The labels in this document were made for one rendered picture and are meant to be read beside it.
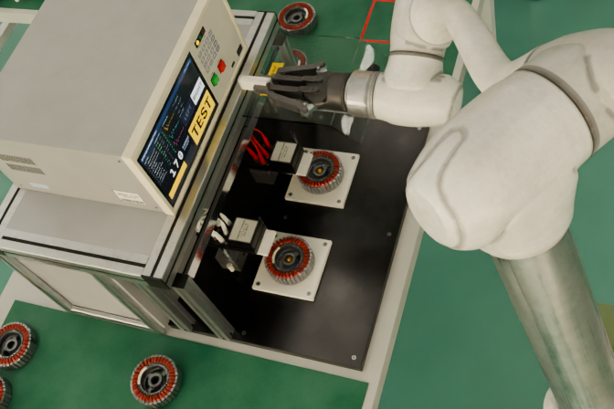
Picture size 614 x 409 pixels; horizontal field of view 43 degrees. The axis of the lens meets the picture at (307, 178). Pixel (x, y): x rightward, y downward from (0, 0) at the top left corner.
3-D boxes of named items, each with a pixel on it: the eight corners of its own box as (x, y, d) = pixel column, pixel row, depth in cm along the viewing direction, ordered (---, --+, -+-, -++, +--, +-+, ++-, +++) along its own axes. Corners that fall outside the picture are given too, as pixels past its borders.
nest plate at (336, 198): (360, 156, 192) (359, 153, 191) (343, 208, 185) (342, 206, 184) (303, 150, 197) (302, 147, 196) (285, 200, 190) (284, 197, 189)
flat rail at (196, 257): (285, 51, 183) (281, 43, 181) (189, 288, 155) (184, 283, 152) (280, 51, 184) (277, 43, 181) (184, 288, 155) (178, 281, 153)
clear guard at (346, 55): (389, 57, 175) (385, 39, 170) (361, 144, 164) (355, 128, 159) (259, 47, 187) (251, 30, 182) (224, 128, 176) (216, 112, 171)
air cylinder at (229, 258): (251, 243, 186) (245, 233, 181) (241, 271, 182) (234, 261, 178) (233, 240, 188) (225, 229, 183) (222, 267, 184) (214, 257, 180)
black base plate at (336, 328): (429, 127, 194) (428, 122, 192) (362, 372, 165) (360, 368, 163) (259, 109, 211) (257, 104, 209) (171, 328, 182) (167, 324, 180)
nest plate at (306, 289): (332, 243, 181) (331, 240, 180) (313, 301, 174) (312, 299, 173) (273, 233, 186) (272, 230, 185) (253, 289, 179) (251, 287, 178)
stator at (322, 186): (350, 160, 190) (346, 151, 187) (336, 198, 185) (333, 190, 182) (308, 153, 194) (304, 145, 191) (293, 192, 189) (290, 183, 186)
